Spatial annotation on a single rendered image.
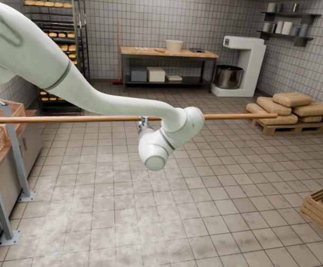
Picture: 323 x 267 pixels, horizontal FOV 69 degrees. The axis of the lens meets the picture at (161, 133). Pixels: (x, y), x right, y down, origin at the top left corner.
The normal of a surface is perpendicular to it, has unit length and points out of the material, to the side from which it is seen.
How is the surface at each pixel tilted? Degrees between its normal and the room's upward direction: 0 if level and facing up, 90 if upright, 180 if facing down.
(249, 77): 90
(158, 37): 90
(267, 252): 0
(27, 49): 87
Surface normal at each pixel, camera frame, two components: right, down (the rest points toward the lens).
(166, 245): 0.07, -0.89
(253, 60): 0.20, 0.46
